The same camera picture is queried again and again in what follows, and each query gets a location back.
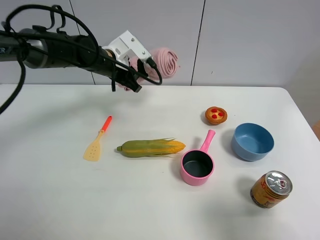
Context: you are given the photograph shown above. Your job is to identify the blue bowl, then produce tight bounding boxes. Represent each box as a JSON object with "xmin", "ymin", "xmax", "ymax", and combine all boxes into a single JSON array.
[{"xmin": 231, "ymin": 122, "xmax": 275, "ymax": 162}]

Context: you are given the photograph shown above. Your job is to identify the pink towel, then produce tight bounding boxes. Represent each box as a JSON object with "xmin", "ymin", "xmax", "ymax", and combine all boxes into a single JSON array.
[{"xmin": 129, "ymin": 47, "xmax": 178, "ymax": 82}]

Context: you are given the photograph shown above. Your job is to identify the orange-handled yellow toy spatula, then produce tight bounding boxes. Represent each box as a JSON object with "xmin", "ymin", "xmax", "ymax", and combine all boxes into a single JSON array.
[{"xmin": 83, "ymin": 116, "xmax": 113, "ymax": 162}]

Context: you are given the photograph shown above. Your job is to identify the toy egg tart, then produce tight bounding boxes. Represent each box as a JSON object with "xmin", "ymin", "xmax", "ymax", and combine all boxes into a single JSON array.
[{"xmin": 204, "ymin": 106, "xmax": 228, "ymax": 125}]

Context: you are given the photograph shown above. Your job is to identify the gold drink can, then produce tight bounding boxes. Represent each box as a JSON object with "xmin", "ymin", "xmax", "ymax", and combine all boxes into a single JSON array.
[{"xmin": 250, "ymin": 170, "xmax": 293, "ymax": 209}]

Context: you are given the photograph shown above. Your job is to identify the pink toy saucepan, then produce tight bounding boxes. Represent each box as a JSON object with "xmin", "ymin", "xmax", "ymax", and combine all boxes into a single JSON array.
[{"xmin": 180, "ymin": 129, "xmax": 216, "ymax": 186}]

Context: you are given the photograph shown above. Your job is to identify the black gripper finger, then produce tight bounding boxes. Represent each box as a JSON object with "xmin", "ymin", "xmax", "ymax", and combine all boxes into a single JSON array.
[{"xmin": 131, "ymin": 84, "xmax": 142, "ymax": 93}]

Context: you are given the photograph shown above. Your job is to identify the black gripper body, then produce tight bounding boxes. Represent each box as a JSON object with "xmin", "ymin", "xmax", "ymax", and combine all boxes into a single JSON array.
[{"xmin": 101, "ymin": 56, "xmax": 140, "ymax": 88}]

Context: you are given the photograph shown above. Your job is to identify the toy corn cob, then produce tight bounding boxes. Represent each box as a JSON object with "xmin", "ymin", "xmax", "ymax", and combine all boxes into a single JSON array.
[{"xmin": 116, "ymin": 138, "xmax": 186, "ymax": 158}]

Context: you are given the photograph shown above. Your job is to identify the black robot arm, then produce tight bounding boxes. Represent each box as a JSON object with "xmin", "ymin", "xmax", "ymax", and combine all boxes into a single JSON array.
[{"xmin": 0, "ymin": 28, "xmax": 142, "ymax": 93}]

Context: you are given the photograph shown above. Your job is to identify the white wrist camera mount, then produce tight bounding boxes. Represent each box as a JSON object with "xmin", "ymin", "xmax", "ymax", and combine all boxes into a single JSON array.
[{"xmin": 102, "ymin": 30, "xmax": 152, "ymax": 66}]

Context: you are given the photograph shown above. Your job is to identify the black cable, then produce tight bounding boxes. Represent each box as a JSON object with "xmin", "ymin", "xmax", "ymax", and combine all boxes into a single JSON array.
[{"xmin": 0, "ymin": 4, "xmax": 163, "ymax": 115}]

